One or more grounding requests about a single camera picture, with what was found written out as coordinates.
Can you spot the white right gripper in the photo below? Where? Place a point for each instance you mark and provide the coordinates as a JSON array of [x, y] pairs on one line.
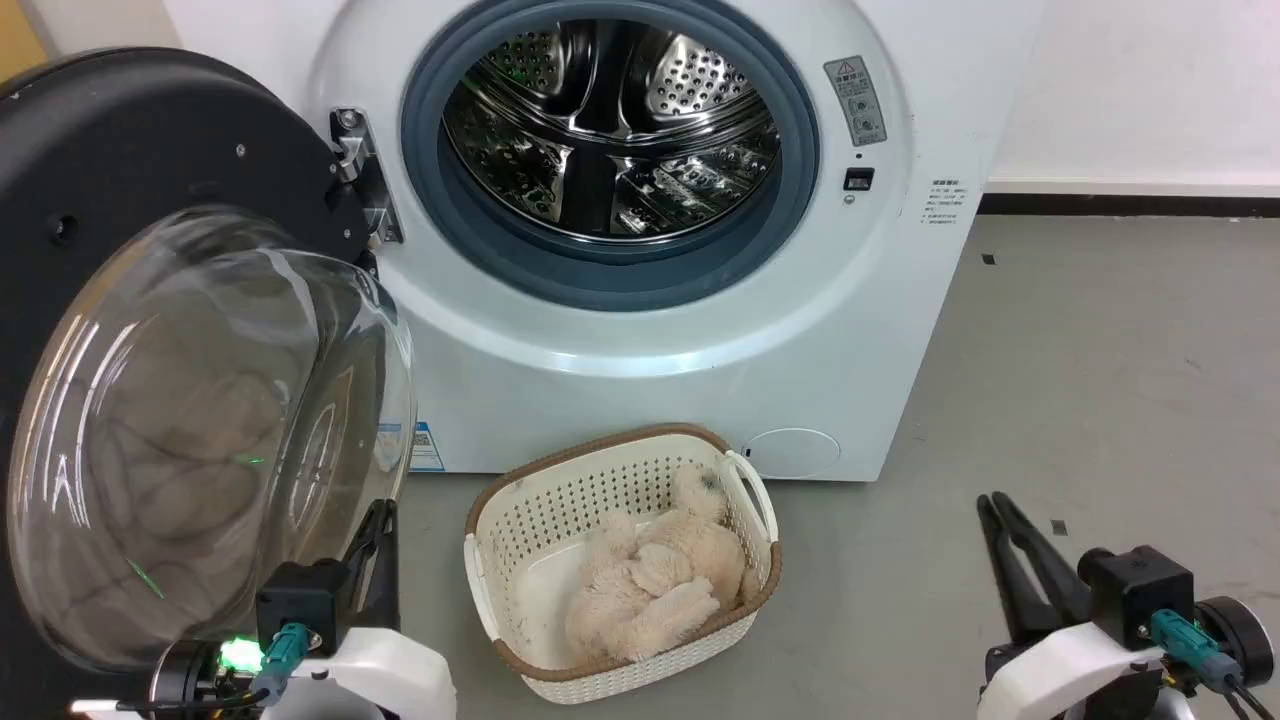
[[1060, 675]]

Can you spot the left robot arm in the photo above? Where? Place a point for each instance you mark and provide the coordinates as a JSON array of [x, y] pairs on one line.
[[185, 675]]

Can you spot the white perforated laundry basket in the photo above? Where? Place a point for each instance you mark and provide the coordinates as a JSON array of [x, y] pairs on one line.
[[540, 500]]

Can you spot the grey warning sticker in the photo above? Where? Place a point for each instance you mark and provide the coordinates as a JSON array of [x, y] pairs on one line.
[[856, 100]]

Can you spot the blue and white QR sticker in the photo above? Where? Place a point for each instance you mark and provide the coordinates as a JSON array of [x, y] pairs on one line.
[[427, 447]]

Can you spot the yellow wooden panel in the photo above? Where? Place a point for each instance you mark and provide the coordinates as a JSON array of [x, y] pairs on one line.
[[18, 35]]

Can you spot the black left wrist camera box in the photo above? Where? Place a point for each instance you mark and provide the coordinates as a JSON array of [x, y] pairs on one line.
[[303, 600]]

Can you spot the round white filter cover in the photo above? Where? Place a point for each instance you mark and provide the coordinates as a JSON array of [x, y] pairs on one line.
[[792, 454]]

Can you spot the white front-load washing machine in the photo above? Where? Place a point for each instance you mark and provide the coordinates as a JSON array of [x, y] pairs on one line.
[[650, 400]]

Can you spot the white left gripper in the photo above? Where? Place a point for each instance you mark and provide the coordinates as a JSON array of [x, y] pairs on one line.
[[395, 670]]

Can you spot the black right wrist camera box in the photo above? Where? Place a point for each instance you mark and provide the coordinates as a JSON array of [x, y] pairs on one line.
[[1135, 595]]

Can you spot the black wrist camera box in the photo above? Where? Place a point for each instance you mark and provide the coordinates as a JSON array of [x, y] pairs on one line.
[[1135, 595], [303, 600]]

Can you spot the beige plush toy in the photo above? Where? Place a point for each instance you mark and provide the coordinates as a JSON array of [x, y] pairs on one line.
[[655, 580]]

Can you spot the metal door hinge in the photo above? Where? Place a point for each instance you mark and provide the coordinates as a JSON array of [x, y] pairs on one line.
[[372, 195]]

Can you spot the black round door with glass bowl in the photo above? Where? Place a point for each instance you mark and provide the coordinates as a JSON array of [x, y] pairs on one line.
[[150, 130]]

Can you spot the stainless steel washer drum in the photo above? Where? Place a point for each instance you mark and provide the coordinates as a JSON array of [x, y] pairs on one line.
[[600, 130]]

